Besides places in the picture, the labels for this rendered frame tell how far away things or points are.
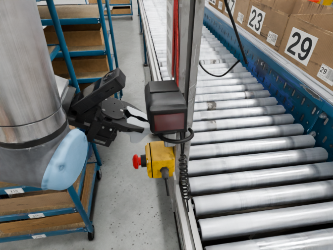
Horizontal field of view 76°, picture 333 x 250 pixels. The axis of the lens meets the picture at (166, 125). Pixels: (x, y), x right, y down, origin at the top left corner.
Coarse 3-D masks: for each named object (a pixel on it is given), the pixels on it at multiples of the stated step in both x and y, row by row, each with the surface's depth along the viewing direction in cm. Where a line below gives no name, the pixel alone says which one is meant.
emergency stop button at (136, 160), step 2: (134, 154) 56; (136, 154) 56; (134, 156) 55; (136, 156) 55; (132, 158) 55; (134, 158) 55; (136, 158) 55; (138, 158) 56; (140, 158) 56; (132, 160) 55; (134, 160) 54; (136, 160) 54; (138, 160) 55; (140, 160) 55; (134, 162) 54; (136, 162) 54; (138, 162) 55; (140, 162) 55; (134, 164) 54; (136, 164) 54; (138, 164) 55; (140, 164) 55; (134, 166) 54; (136, 166) 54; (138, 166) 55; (136, 168) 55
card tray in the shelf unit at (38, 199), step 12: (24, 192) 105; (36, 192) 105; (48, 192) 104; (60, 192) 95; (0, 204) 94; (12, 204) 95; (24, 204) 96; (36, 204) 98; (48, 204) 99; (60, 204) 100
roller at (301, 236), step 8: (304, 232) 52; (312, 232) 51; (320, 232) 51; (328, 232) 51; (248, 240) 51; (256, 240) 50; (264, 240) 50; (272, 240) 50; (280, 240) 50; (288, 240) 50; (296, 240) 50; (304, 240) 50; (312, 240) 50; (320, 240) 50; (328, 240) 50; (208, 248) 49; (216, 248) 48; (224, 248) 48; (232, 248) 48; (240, 248) 48; (248, 248) 48; (256, 248) 48; (264, 248) 48; (272, 248) 48; (280, 248) 48; (288, 248) 48; (296, 248) 49; (304, 248) 49; (312, 248) 49; (320, 248) 49; (328, 248) 49
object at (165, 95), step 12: (156, 84) 38; (168, 84) 38; (156, 96) 34; (168, 96) 34; (180, 96) 34; (156, 108) 32; (168, 108) 32; (180, 108) 32; (156, 120) 32; (168, 120) 32; (180, 120) 33; (156, 132) 34; (168, 132) 41
